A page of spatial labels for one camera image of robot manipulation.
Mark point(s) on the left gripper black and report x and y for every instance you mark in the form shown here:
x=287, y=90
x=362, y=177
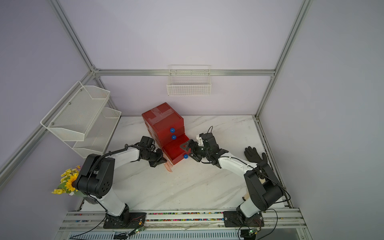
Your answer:
x=160, y=160

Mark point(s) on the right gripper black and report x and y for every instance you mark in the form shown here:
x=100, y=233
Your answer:
x=191, y=143

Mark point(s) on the pink fruit knife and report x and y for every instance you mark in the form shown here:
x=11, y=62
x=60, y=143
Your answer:
x=169, y=169

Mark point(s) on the red drawer cabinet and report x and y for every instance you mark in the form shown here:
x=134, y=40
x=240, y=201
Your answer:
x=167, y=128

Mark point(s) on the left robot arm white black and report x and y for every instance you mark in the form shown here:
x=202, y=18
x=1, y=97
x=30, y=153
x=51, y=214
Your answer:
x=96, y=177

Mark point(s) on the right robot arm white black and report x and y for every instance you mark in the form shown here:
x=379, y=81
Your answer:
x=263, y=186

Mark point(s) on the black work glove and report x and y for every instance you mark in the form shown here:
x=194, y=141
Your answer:
x=253, y=156

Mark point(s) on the white mesh two-tier shelf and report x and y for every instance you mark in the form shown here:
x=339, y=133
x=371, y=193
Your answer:
x=82, y=120

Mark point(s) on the yellow artificial flowers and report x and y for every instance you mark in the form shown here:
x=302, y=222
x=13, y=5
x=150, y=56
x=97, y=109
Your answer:
x=66, y=183

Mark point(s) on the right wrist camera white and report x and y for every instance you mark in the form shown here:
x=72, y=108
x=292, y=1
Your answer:
x=199, y=140

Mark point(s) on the white wire wall basket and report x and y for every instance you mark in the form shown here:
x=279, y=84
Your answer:
x=189, y=80

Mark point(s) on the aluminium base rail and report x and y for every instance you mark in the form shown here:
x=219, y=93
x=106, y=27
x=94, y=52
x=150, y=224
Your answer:
x=189, y=220

